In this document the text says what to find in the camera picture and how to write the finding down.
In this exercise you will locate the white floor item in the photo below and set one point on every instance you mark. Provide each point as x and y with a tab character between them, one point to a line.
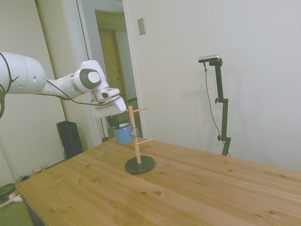
16	198

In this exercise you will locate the metal wall plate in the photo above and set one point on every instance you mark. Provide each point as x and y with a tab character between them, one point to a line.
141	26

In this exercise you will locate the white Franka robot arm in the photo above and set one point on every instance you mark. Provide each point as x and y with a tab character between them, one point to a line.
21	75

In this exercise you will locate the blue enamel mug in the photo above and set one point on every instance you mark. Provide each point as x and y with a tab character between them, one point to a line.
122	136

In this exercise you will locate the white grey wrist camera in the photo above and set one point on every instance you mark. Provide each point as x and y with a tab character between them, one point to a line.
107	93

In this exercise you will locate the grey depth camera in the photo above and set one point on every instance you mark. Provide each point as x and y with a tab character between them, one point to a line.
209	58

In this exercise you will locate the black articulated camera stand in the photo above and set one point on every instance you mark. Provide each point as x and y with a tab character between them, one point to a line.
222	106

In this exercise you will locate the green round floor item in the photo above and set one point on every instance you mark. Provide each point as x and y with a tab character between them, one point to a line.
7	190

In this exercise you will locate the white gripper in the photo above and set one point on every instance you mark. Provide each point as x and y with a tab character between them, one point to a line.
108	110

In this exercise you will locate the wooden mug tree black base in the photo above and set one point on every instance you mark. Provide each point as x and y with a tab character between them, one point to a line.
140	166

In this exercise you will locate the tall black box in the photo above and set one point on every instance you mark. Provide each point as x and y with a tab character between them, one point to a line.
70	141

